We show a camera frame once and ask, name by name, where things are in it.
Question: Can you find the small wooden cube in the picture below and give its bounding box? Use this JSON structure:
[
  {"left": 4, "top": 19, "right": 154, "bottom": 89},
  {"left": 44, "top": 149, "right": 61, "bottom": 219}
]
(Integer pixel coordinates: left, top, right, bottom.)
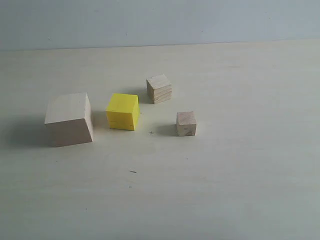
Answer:
[{"left": 176, "top": 111, "right": 197, "bottom": 137}]

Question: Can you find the large wooden cube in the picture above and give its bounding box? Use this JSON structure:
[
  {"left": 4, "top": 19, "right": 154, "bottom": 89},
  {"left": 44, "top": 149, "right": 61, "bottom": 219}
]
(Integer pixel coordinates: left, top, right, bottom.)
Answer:
[{"left": 44, "top": 92, "right": 94, "bottom": 147}]

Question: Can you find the yellow cube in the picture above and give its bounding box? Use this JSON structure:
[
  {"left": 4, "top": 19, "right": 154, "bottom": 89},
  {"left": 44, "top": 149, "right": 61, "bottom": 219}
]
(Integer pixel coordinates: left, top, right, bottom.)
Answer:
[{"left": 106, "top": 93, "right": 140, "bottom": 131}]

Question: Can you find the medium wooden cube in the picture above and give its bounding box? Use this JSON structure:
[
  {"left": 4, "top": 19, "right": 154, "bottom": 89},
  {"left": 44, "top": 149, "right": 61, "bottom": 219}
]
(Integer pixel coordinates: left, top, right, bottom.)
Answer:
[{"left": 146, "top": 74, "right": 172, "bottom": 104}]

